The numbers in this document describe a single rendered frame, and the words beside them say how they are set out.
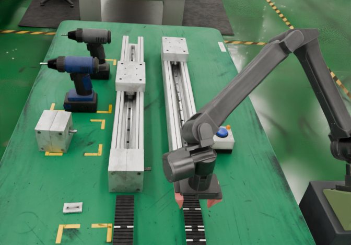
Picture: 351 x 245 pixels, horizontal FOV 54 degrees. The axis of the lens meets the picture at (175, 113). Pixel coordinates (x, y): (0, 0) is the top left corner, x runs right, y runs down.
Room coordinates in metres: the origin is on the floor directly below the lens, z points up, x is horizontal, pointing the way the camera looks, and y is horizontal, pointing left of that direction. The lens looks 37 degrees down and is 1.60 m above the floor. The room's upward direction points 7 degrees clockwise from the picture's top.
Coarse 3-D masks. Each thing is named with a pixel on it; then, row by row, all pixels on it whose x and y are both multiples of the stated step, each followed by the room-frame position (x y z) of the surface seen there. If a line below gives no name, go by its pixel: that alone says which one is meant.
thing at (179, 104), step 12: (168, 72) 1.24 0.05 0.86; (180, 72) 1.30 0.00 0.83; (168, 84) 1.14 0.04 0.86; (180, 84) 1.22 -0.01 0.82; (168, 96) 1.06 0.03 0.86; (180, 96) 1.11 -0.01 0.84; (192, 96) 1.08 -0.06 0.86; (168, 108) 0.99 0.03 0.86; (180, 108) 1.03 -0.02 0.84; (192, 108) 1.00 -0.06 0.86; (168, 120) 0.96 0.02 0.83; (180, 120) 0.96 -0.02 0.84; (168, 132) 0.92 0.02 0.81; (180, 132) 0.91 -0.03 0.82; (180, 144) 0.81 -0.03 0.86
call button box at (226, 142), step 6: (222, 126) 0.95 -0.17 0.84; (228, 132) 0.92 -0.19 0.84; (216, 138) 0.88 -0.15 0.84; (222, 138) 0.88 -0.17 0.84; (228, 138) 0.89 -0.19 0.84; (216, 144) 0.87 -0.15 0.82; (222, 144) 0.87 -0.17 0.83; (228, 144) 0.88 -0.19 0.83; (216, 150) 0.87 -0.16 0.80; (222, 150) 0.87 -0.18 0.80; (228, 150) 0.88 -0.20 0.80
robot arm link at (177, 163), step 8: (200, 128) 0.61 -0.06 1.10; (208, 128) 0.62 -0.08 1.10; (200, 136) 0.60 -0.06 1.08; (208, 136) 0.60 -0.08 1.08; (192, 144) 0.63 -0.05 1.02; (200, 144) 0.59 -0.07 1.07; (208, 144) 0.60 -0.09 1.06; (168, 152) 0.59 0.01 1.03; (176, 152) 0.57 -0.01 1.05; (184, 152) 0.58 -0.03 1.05; (168, 160) 0.55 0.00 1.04; (176, 160) 0.56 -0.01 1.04; (184, 160) 0.56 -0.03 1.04; (192, 160) 0.57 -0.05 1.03; (168, 168) 0.55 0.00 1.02; (176, 168) 0.54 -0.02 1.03; (184, 168) 0.55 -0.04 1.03; (192, 168) 0.55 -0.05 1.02; (168, 176) 0.54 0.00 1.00; (176, 176) 0.53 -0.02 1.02; (184, 176) 0.54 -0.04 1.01; (192, 176) 0.55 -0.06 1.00
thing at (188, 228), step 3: (186, 228) 0.54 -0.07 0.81; (189, 228) 0.54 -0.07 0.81; (192, 228) 0.54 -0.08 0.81; (195, 228) 0.54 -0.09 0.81; (198, 228) 0.54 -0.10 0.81; (201, 228) 0.54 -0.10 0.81; (186, 231) 0.53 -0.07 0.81; (189, 231) 0.53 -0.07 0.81; (192, 231) 0.53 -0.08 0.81; (195, 231) 0.53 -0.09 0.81; (198, 231) 0.53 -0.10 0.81; (201, 231) 0.53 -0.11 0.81
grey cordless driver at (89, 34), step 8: (72, 32) 1.25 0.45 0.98; (80, 32) 1.25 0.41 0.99; (88, 32) 1.25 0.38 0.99; (96, 32) 1.26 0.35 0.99; (104, 32) 1.27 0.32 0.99; (80, 40) 1.24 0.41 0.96; (88, 40) 1.24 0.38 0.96; (96, 40) 1.25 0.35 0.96; (104, 40) 1.26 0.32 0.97; (88, 48) 1.27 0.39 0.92; (96, 48) 1.26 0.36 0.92; (96, 56) 1.26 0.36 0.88; (104, 56) 1.28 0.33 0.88; (104, 64) 1.27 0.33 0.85; (104, 72) 1.25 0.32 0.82
